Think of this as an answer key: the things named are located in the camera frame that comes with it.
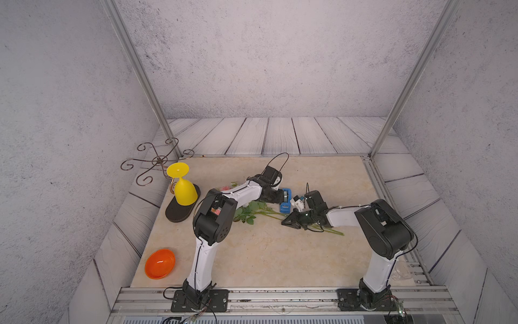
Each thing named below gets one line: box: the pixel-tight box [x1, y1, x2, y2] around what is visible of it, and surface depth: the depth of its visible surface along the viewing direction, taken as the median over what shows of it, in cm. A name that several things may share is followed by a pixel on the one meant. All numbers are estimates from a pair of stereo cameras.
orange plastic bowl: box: [144, 248, 177, 281], surface depth 81 cm
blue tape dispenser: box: [279, 188, 293, 214], surface depth 98 cm
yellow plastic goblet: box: [166, 162, 198, 206], surface depth 75 cm
